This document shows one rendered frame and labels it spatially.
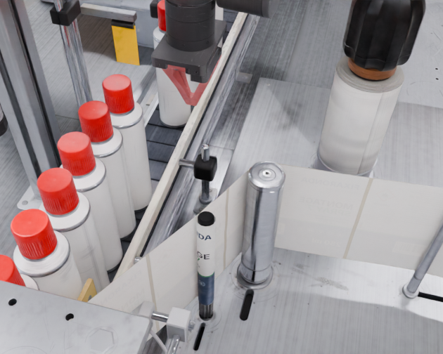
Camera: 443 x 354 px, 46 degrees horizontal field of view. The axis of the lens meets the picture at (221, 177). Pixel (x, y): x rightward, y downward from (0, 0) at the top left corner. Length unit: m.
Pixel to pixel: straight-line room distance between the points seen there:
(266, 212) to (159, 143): 0.33
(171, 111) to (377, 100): 0.33
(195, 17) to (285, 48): 0.57
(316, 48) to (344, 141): 0.47
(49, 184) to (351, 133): 0.39
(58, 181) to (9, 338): 0.19
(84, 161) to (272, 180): 0.19
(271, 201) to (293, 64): 0.60
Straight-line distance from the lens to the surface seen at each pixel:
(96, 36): 1.19
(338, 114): 0.70
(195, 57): 0.61
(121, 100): 0.61
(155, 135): 0.84
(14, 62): 0.66
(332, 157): 0.74
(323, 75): 1.08
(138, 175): 0.68
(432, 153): 0.88
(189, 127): 0.80
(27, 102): 0.70
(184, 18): 0.59
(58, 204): 0.51
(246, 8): 0.56
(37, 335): 0.35
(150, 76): 0.83
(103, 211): 0.59
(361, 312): 0.67
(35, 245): 0.48
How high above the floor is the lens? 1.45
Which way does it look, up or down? 47 degrees down
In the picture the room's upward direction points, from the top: 2 degrees clockwise
